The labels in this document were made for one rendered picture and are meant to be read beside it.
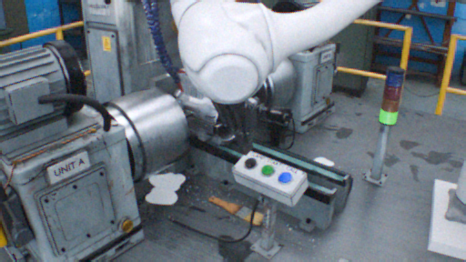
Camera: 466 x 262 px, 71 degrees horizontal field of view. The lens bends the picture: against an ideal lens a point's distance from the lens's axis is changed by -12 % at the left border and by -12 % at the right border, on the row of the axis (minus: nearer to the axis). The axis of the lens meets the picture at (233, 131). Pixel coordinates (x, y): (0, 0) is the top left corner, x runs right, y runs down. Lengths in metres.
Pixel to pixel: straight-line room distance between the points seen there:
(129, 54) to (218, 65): 0.89
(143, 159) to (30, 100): 0.36
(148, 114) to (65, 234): 0.38
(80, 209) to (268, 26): 0.61
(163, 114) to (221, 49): 0.61
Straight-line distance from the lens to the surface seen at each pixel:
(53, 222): 0.87
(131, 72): 1.31
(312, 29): 0.52
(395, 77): 1.21
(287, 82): 1.44
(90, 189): 0.88
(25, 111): 0.79
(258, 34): 0.47
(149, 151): 0.98
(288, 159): 1.20
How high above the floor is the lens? 1.53
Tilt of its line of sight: 26 degrees down
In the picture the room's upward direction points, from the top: straight up
